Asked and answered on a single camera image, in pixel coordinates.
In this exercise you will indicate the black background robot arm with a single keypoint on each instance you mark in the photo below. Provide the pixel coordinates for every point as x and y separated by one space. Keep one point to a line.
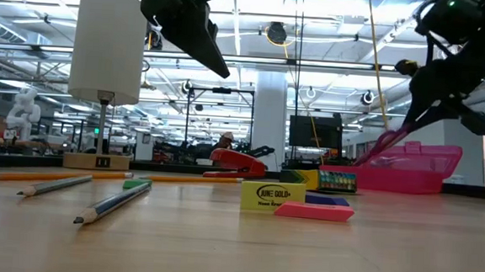
262 151

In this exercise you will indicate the pink eraser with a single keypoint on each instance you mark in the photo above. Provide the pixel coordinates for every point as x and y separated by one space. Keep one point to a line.
314 211

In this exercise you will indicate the yellow eraser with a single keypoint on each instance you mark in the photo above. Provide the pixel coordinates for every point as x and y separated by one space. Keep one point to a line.
272 196

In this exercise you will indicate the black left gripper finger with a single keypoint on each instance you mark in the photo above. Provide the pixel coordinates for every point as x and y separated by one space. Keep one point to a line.
212 31
182 18

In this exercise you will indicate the pink plastic pencil case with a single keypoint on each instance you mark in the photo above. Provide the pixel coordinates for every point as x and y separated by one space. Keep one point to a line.
391 179

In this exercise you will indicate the blue striped pencil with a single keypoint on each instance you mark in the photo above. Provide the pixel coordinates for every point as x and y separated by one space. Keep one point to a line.
112 203

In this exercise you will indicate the person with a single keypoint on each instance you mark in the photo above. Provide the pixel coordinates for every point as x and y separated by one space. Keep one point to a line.
224 141

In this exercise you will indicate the black monitor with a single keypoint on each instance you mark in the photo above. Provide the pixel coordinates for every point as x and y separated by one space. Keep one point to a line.
315 136

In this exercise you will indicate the white building column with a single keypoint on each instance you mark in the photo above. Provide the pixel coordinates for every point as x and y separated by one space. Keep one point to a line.
270 121

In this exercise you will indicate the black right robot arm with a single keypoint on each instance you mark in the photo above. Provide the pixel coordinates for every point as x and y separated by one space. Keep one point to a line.
456 18

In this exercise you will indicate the gray pencil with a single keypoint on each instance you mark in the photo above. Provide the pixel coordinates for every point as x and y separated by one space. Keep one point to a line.
54 185

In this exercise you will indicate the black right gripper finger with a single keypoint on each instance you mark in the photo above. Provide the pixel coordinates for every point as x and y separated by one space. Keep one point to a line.
479 123
424 92

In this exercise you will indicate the dark blue eraser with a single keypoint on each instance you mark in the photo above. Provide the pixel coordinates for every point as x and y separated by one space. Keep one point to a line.
327 199

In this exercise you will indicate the white shade table lamp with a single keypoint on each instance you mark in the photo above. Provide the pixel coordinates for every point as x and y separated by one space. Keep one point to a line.
107 43

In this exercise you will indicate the red stapler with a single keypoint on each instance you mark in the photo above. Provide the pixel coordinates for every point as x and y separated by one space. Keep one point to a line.
236 163

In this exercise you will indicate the yellow green crayon box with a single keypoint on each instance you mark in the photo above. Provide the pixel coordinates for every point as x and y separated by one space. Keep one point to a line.
332 181

